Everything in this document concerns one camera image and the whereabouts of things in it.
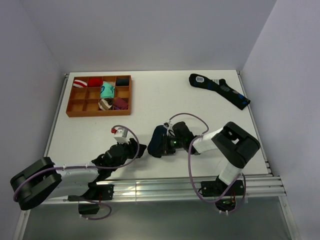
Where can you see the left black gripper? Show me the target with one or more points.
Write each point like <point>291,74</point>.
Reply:
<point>132,147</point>

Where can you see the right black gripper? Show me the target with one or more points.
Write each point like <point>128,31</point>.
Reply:
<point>166,149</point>

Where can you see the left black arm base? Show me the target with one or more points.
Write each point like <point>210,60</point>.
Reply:
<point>100,195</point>

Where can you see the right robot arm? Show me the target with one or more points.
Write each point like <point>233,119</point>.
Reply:
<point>236,145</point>

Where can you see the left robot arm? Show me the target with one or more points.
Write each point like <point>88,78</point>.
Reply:
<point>44,179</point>

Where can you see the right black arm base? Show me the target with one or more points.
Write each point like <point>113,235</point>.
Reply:
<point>216,187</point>

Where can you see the purple sock roll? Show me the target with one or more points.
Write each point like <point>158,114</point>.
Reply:
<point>120,104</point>

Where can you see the brown white sock roll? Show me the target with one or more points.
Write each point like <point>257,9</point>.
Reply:
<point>105,104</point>

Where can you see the teal sock roll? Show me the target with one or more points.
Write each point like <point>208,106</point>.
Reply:
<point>107,91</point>

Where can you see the dark navy sock roll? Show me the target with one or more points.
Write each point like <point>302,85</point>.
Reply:
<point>122,82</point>

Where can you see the red white striped sock roll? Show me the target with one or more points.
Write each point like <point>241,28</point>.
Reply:
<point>77,83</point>

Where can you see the brown wooden organizer tray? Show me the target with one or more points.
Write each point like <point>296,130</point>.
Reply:
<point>83,102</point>

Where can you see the black blue patterned sock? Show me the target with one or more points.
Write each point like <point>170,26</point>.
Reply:
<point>221,87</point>

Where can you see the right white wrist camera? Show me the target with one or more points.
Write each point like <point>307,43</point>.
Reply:
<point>169,128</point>

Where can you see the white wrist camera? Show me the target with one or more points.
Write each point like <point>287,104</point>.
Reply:
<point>120,135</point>
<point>169,128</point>

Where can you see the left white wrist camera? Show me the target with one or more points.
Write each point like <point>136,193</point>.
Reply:
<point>120,135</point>

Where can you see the aluminium table frame rail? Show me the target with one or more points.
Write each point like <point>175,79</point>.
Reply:
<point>180,189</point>

